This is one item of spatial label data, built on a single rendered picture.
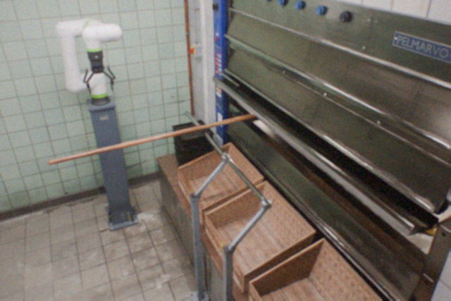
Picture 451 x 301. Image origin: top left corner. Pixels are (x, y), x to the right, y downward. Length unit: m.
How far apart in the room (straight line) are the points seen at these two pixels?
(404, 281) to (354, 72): 0.94
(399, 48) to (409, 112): 0.24
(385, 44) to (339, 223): 0.97
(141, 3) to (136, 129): 1.21
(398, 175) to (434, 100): 0.34
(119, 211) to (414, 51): 2.76
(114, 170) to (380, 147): 2.24
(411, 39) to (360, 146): 0.52
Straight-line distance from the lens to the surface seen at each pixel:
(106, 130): 3.06
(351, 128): 1.79
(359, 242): 1.99
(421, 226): 1.56
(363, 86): 1.67
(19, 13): 3.35
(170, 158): 3.35
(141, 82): 3.58
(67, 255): 3.50
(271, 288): 2.23
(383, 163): 1.67
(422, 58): 1.49
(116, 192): 3.38
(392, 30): 1.57
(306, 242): 2.25
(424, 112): 1.49
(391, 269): 1.91
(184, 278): 3.08
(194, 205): 2.30
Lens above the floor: 2.35
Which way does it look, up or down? 28 degrees down
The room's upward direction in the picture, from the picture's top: straight up
